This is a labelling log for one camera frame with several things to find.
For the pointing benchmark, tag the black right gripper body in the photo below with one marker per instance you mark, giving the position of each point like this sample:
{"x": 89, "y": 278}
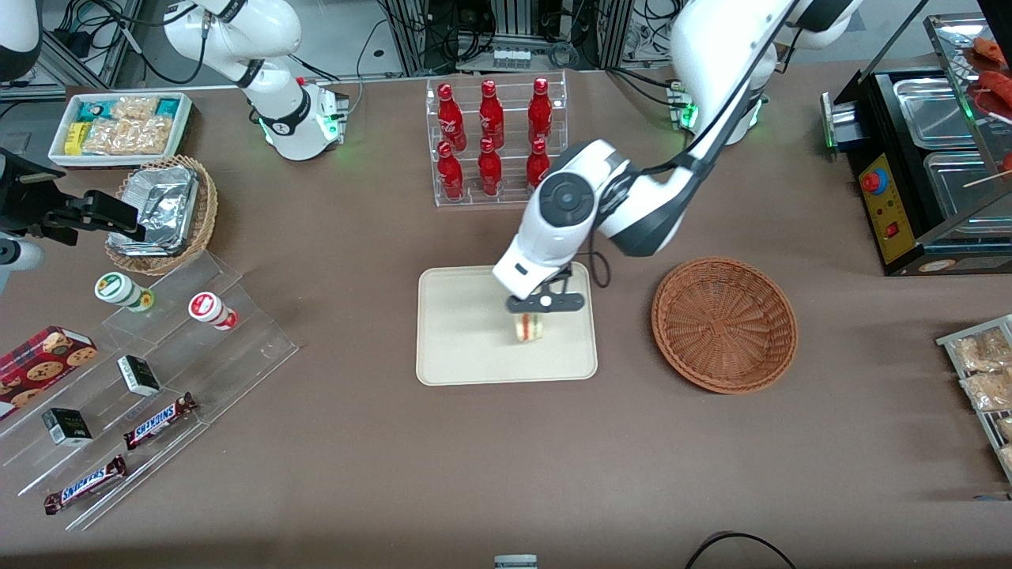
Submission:
{"x": 30, "y": 204}

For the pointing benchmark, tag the triangular sandwich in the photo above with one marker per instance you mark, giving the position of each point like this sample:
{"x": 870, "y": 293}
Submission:
{"x": 530, "y": 329}

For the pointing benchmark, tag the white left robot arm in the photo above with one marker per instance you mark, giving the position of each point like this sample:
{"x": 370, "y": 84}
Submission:
{"x": 711, "y": 47}

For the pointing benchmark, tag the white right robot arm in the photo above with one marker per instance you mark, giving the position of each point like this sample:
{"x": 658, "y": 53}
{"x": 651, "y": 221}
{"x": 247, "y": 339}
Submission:
{"x": 277, "y": 32}

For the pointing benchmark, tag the light wicker basket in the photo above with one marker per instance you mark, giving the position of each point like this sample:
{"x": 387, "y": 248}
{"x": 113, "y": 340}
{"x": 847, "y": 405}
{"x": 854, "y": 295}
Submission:
{"x": 207, "y": 213}

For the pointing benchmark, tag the cream plastic tray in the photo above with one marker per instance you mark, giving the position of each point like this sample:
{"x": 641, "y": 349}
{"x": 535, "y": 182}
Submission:
{"x": 458, "y": 332}

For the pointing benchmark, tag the white snack tray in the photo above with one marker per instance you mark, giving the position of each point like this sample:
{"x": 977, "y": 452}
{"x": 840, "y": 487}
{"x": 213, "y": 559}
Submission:
{"x": 183, "y": 126}

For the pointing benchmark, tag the brown wicker basket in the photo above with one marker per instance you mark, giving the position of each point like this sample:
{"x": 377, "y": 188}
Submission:
{"x": 723, "y": 324}

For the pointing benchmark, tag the tray of packaged pastries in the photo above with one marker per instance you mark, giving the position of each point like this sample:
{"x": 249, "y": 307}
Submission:
{"x": 953, "y": 341}

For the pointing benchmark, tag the aluminium foil container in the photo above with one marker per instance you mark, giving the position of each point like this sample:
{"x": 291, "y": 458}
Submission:
{"x": 162, "y": 205}

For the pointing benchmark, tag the green lid cup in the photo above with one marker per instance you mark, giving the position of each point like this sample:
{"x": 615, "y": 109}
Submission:
{"x": 117, "y": 288}

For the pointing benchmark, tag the yellow snack packet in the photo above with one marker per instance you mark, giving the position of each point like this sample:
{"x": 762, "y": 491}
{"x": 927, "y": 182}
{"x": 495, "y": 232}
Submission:
{"x": 77, "y": 138}

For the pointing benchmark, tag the clear bag of crackers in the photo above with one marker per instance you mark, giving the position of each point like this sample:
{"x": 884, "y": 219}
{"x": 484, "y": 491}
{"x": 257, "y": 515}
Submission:
{"x": 130, "y": 136}

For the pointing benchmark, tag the teal snack packet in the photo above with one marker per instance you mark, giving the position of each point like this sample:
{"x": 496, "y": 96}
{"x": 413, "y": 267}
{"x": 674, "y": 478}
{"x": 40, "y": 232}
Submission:
{"x": 168, "y": 107}
{"x": 93, "y": 109}

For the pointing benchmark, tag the clear acrylic bottle rack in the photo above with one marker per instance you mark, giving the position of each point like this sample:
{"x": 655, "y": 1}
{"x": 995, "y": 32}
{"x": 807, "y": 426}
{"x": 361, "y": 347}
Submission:
{"x": 510, "y": 197}

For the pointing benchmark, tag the red lid cup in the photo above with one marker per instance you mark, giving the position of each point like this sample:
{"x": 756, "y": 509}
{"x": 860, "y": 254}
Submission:
{"x": 207, "y": 307}

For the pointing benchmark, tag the red cola bottle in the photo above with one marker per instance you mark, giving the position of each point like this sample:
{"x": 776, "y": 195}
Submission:
{"x": 451, "y": 174}
{"x": 540, "y": 111}
{"x": 489, "y": 170}
{"x": 451, "y": 118}
{"x": 491, "y": 114}
{"x": 536, "y": 162}

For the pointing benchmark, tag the red cookie box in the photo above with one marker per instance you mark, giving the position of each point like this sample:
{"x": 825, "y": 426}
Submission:
{"x": 39, "y": 363}

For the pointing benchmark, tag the small black box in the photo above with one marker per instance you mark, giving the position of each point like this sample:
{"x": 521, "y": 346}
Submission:
{"x": 67, "y": 427}
{"x": 139, "y": 376}

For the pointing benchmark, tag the clear acrylic stepped stand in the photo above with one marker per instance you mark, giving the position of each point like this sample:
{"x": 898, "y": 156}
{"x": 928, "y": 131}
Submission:
{"x": 237, "y": 356}

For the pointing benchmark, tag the Snickers bar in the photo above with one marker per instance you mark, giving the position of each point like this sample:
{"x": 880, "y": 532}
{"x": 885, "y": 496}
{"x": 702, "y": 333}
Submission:
{"x": 84, "y": 485}
{"x": 158, "y": 420}

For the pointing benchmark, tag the white power strip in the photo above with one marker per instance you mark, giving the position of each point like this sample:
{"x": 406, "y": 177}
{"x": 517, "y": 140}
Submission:
{"x": 511, "y": 58}

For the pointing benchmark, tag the grey device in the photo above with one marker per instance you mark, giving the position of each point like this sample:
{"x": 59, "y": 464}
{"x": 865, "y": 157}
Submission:
{"x": 515, "y": 563}

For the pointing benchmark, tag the black food warmer machine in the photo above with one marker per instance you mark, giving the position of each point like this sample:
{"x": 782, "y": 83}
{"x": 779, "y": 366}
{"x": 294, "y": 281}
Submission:
{"x": 897, "y": 237}

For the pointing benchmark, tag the steel food pan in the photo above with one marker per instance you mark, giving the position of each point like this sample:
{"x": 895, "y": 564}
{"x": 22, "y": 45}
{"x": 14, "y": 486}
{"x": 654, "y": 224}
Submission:
{"x": 933, "y": 114}
{"x": 961, "y": 186}

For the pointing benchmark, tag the clear bag of snacks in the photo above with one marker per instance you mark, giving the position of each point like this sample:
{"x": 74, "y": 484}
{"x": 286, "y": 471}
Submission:
{"x": 988, "y": 391}
{"x": 980, "y": 352}

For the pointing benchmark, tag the red sausage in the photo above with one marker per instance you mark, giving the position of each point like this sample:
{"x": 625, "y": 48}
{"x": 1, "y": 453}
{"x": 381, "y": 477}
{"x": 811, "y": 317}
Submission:
{"x": 990, "y": 51}
{"x": 998, "y": 87}

